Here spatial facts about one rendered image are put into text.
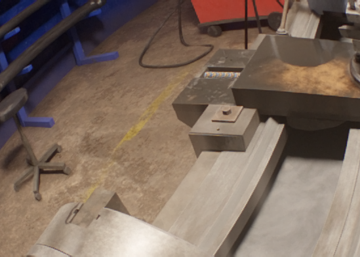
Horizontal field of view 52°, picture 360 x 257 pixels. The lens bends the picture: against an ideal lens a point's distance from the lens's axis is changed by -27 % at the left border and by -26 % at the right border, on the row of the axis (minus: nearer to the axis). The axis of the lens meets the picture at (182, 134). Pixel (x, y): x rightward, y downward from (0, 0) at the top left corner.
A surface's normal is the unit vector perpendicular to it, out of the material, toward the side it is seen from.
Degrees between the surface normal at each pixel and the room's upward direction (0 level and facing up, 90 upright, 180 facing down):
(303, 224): 15
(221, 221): 48
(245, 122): 0
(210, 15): 90
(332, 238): 0
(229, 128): 0
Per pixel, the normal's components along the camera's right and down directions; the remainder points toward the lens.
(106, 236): -0.12, -0.77
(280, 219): -0.42, -0.54
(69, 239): -0.33, -0.79
